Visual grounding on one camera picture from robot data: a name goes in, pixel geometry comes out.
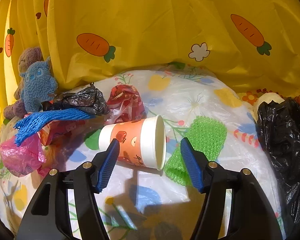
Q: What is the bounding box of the crumpled black plastic bag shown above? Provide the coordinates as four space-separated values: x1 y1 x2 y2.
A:
42 83 110 116

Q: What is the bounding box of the orange white paper cup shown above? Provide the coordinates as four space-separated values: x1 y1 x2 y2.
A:
98 115 166 171

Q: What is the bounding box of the red white plastic wrapper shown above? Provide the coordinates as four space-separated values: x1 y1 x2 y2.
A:
105 84 146 125

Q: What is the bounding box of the black trash bag bin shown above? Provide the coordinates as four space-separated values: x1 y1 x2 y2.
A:
256 98 300 239

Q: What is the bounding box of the floral white bed sheet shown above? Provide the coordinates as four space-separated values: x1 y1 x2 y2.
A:
0 67 283 239

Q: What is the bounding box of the cream round object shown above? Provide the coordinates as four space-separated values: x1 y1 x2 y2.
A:
254 92 284 116

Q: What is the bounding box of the purple teddy bear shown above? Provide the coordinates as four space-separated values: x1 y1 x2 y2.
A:
3 47 44 120

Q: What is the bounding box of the blue plush monster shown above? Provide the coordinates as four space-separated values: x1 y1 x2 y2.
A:
20 56 58 113

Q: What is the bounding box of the pink plastic bag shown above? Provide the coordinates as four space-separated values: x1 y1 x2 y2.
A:
0 134 49 177

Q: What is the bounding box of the green foam net sleeve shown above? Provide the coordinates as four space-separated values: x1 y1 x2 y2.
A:
163 115 228 187

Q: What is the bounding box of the yellow carrot print curtain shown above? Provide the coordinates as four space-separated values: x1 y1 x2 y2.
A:
0 0 300 126

